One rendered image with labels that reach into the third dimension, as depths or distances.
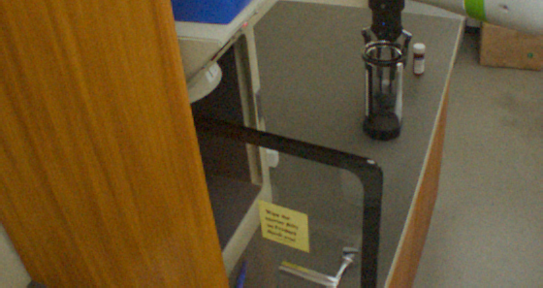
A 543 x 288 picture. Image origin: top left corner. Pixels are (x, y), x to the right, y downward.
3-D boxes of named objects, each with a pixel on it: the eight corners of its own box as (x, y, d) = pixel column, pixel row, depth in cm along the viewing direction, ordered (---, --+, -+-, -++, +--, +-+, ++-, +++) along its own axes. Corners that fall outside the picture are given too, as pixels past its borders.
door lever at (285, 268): (295, 251, 84) (294, 240, 82) (355, 271, 79) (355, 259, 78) (276, 276, 80) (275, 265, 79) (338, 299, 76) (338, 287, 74)
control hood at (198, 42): (154, 99, 79) (140, 34, 73) (250, 2, 102) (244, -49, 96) (230, 111, 75) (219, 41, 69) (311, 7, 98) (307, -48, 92)
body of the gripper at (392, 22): (405, 4, 141) (405, 36, 147) (373, 0, 144) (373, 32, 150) (400, 16, 136) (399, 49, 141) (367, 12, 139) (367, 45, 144)
